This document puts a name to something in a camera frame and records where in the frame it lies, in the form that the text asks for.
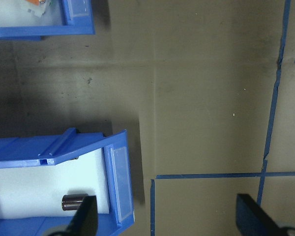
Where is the orange white switch part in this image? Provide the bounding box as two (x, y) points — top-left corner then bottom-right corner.
(24, 0), (47, 18)

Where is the blue bin with push buttons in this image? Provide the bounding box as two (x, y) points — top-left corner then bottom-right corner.
(0, 0), (96, 41)

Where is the blue bin with capacitors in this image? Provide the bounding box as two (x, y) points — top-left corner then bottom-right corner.
(0, 127), (135, 236)

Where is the dark cylindrical capacitor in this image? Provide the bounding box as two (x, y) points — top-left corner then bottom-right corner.
(61, 193), (89, 211)

